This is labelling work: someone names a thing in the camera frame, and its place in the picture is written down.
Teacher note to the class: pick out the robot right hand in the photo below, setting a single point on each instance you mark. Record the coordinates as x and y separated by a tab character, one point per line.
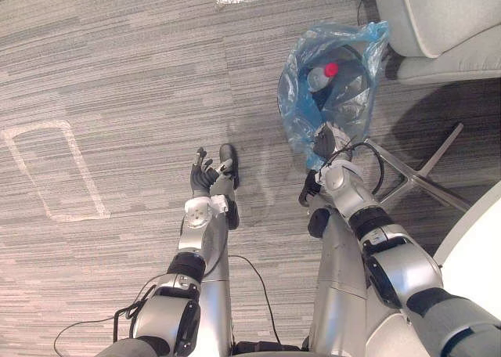
324	143

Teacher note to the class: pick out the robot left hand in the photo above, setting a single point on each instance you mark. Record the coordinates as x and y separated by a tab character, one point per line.
200	179

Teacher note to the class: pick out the blue plastic trash bag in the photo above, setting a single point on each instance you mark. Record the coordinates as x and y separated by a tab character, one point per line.
301	114

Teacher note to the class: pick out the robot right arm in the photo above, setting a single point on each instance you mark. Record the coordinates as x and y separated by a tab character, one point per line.
399	263

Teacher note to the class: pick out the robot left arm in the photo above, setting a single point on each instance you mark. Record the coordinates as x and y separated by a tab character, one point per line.
164	314

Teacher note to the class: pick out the dark small trash bin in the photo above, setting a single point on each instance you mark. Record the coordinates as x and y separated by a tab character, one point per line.
352	65

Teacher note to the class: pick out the clear bottle with red cap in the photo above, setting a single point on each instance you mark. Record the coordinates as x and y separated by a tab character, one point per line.
319	78

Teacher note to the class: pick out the metal table cross base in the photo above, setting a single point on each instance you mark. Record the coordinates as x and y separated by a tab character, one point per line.
415	175

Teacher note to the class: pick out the light grey armchair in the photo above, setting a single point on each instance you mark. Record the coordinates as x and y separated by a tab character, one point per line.
434	16

